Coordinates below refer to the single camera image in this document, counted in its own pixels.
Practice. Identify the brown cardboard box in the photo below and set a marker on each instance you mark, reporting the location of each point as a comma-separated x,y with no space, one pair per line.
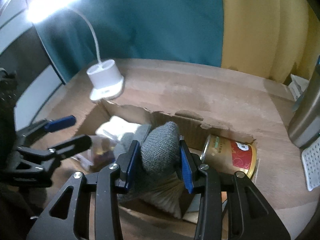
102,113

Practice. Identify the white desk lamp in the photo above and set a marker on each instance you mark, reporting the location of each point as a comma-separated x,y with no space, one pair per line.
108,83

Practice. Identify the white towel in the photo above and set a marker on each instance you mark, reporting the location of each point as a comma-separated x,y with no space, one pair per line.
116,127

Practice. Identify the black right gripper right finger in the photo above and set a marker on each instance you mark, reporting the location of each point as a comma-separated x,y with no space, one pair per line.
250,216

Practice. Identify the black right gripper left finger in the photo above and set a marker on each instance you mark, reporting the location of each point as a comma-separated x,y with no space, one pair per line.
86,199

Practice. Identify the yellow curtain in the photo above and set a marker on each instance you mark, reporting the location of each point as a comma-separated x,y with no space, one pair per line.
270,38

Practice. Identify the white perforated plastic basket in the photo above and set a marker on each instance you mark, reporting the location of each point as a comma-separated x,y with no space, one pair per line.
311,165

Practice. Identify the teal curtain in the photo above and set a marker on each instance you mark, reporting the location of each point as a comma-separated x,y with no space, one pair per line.
177,30

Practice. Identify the steel travel mug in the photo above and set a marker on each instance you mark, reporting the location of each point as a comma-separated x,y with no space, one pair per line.
303,128

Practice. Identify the clear snack bag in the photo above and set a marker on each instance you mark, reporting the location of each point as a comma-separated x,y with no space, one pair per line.
98,155

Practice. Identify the grey knit glove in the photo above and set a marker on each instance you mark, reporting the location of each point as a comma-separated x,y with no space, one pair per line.
157,180

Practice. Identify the red gold tin can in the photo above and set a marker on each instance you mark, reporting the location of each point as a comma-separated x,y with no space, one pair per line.
229,156

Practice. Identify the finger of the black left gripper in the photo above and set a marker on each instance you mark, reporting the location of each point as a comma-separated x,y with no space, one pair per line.
47,126
59,152

